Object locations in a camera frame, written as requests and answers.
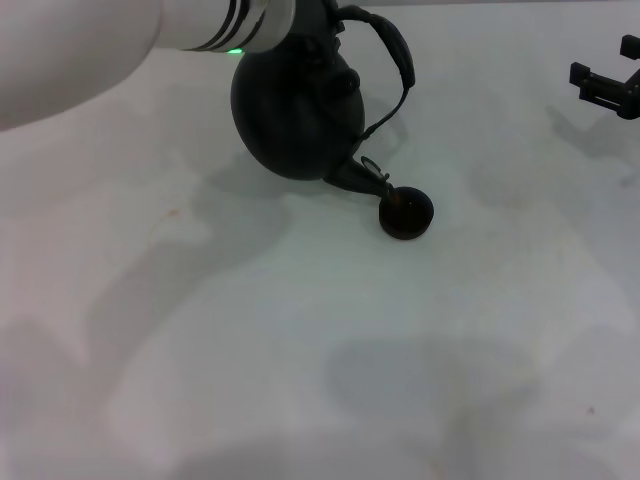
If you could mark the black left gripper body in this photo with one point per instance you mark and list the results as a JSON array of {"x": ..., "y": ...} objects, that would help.
[{"x": 312, "y": 17}]

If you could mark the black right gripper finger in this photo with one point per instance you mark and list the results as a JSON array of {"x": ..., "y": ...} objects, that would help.
[
  {"x": 631, "y": 46},
  {"x": 605, "y": 90}
]

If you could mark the small dark brown teacup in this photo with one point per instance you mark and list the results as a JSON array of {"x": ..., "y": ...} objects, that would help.
[{"x": 406, "y": 217}]

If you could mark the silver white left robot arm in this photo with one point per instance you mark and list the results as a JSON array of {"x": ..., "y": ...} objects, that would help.
[{"x": 75, "y": 40}]

